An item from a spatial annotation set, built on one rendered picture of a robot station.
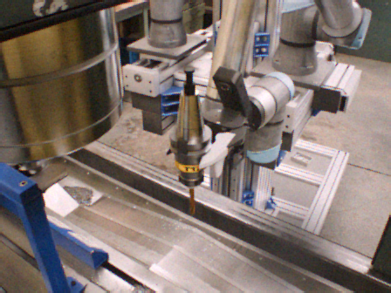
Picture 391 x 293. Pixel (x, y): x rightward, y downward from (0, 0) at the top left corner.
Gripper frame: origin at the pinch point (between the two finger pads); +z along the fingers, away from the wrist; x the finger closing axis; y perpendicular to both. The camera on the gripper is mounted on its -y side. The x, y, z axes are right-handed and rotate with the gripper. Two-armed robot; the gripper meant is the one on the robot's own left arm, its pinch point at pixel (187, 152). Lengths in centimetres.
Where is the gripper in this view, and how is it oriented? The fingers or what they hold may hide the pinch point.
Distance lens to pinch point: 59.9
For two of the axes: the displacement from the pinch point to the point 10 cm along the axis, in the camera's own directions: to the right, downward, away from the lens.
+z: -5.6, 4.5, -6.9
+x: -8.3, -3.1, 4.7
